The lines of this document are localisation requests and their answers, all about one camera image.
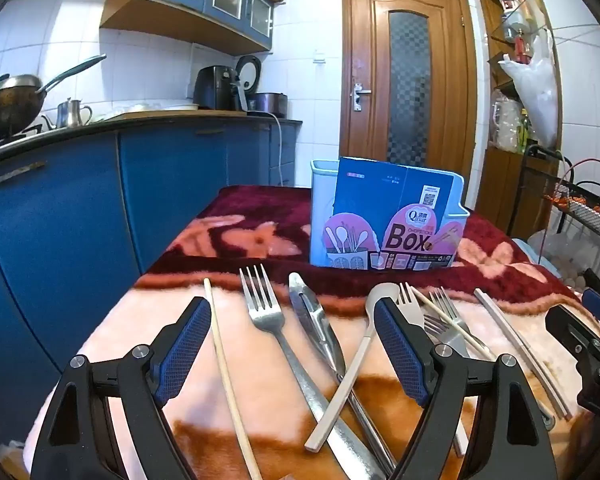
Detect glass door wall cabinet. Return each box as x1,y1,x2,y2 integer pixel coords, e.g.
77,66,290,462
99,0,287,57

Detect light blue utensil holder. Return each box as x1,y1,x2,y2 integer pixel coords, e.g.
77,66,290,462
309,159,471,268

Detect rice cooker with open lid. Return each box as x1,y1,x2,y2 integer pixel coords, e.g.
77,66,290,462
235,55,289,117

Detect steel table knife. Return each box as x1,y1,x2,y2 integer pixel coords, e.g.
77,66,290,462
288,272,398,476

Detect black air fryer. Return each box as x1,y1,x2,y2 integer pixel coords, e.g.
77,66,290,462
193,66,242,111

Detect white plastic bag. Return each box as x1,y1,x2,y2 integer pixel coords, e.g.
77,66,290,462
498,30,561,148

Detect blue printed cardboard sleeve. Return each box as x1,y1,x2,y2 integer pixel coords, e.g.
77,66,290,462
322,156,463,271

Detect wooden door with glass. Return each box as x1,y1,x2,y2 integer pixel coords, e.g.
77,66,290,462
341,0,479,211

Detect grey glass jar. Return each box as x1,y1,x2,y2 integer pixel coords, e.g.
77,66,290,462
502,12,528,43

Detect white power cable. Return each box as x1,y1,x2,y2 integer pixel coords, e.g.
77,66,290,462
260,110,285,188

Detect wooden shelf unit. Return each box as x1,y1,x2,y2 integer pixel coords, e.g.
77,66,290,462
472,0,566,241

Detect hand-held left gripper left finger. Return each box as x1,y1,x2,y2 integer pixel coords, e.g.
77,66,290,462
30,296,213,480

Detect large steel fork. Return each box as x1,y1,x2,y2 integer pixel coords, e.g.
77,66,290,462
239,263,387,480

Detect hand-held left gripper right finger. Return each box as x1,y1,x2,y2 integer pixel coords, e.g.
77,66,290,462
372,296,562,480

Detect beige spoon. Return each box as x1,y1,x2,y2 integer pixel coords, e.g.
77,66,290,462
305,282,401,453

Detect wooden chopstick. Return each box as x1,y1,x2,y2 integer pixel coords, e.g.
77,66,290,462
203,277,263,480
410,285,497,362

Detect blue kitchen base cabinets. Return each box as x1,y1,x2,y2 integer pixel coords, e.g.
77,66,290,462
0,120,303,461

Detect white chopstick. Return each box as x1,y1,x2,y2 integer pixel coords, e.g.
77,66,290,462
480,288,574,418
474,288,567,421

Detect white plastic jug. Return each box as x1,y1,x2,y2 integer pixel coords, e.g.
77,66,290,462
490,97,523,151

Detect clear plastic bag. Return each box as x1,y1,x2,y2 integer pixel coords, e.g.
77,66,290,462
527,232,596,286

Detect steel kettle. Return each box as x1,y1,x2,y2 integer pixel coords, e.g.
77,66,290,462
42,98,95,130

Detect green bottle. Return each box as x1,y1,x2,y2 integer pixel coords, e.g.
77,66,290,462
517,110,531,153

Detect steel wok with handle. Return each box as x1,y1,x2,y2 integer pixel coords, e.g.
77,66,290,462
0,54,108,146

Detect metal door handle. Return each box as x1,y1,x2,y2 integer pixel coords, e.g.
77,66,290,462
351,82,373,112

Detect red floral printed blanket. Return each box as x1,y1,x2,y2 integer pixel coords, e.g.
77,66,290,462
22,185,600,480

